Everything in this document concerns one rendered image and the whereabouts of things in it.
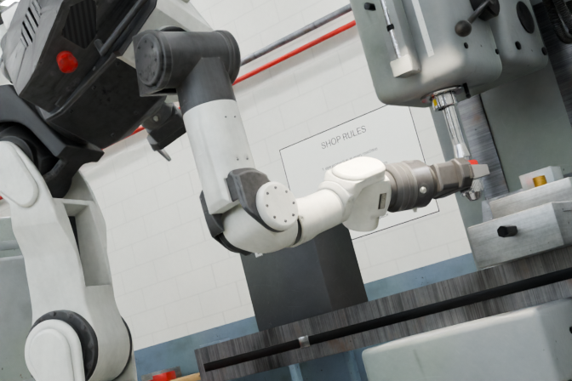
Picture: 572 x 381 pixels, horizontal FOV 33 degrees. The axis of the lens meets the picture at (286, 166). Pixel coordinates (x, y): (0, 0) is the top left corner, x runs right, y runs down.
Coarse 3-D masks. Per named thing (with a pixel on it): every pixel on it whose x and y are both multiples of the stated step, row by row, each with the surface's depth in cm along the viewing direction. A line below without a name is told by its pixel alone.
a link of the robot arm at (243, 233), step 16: (320, 192) 158; (240, 208) 147; (304, 208) 152; (320, 208) 155; (336, 208) 157; (224, 224) 150; (240, 224) 147; (256, 224) 145; (304, 224) 151; (320, 224) 154; (336, 224) 159; (224, 240) 151; (240, 240) 149; (256, 240) 148; (272, 240) 147; (288, 240) 149; (304, 240) 152
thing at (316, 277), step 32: (256, 256) 203; (288, 256) 197; (320, 256) 192; (352, 256) 199; (256, 288) 203; (288, 288) 197; (320, 288) 191; (352, 288) 196; (256, 320) 204; (288, 320) 197
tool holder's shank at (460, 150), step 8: (448, 112) 180; (456, 112) 180; (448, 120) 180; (456, 120) 179; (448, 128) 180; (456, 128) 179; (456, 136) 179; (456, 144) 179; (464, 144) 179; (456, 152) 179; (464, 152) 178
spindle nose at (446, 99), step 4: (444, 92) 179; (448, 92) 179; (452, 92) 180; (436, 96) 180; (440, 96) 179; (444, 96) 179; (448, 96) 179; (452, 96) 179; (432, 100) 180; (436, 100) 180; (440, 100) 179; (444, 100) 179; (448, 100) 179; (452, 100) 179; (456, 100) 180; (432, 104) 181; (440, 104) 179; (444, 104) 179; (448, 104) 179; (452, 104) 179; (456, 104) 180; (436, 108) 180; (440, 108) 182
